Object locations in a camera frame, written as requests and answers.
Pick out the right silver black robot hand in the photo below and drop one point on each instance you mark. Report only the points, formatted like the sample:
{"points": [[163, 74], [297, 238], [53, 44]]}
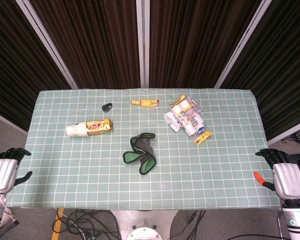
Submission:
{"points": [[288, 180]]}

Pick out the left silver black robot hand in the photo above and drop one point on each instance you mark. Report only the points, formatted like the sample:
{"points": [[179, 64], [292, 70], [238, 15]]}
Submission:
{"points": [[3, 175]]}

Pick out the dark green-lined cloth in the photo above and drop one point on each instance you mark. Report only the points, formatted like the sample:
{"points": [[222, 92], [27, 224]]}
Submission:
{"points": [[145, 147]]}

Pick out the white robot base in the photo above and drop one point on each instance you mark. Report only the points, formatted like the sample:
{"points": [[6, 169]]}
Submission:
{"points": [[145, 225]]}

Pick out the yellow floor tape strip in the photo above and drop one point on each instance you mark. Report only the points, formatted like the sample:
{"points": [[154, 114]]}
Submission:
{"points": [[57, 225]]}

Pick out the green checkered tablecloth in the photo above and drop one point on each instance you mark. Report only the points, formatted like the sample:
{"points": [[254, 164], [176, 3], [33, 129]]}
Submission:
{"points": [[215, 175]]}

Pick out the white paper cup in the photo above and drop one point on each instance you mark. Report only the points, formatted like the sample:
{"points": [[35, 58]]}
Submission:
{"points": [[76, 130]]}

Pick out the gold snack pack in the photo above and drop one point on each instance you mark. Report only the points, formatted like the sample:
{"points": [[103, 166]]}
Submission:
{"points": [[100, 126]]}

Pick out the clear pack of white rolls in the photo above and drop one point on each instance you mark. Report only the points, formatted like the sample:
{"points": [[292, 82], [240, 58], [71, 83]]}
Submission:
{"points": [[192, 125]]}

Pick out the dark ribbed partition panel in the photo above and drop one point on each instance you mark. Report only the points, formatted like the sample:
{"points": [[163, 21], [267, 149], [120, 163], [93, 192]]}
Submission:
{"points": [[90, 45], [10, 62], [285, 62], [190, 45]]}

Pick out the small black clip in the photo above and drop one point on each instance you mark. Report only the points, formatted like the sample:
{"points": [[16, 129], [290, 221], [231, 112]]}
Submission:
{"points": [[104, 107]]}

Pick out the crumpled silver packet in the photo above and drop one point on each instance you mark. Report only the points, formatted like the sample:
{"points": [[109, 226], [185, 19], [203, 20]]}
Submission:
{"points": [[171, 120]]}

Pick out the yellow rubber chicken toy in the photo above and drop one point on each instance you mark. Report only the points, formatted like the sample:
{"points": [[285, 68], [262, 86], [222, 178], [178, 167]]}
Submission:
{"points": [[145, 103]]}

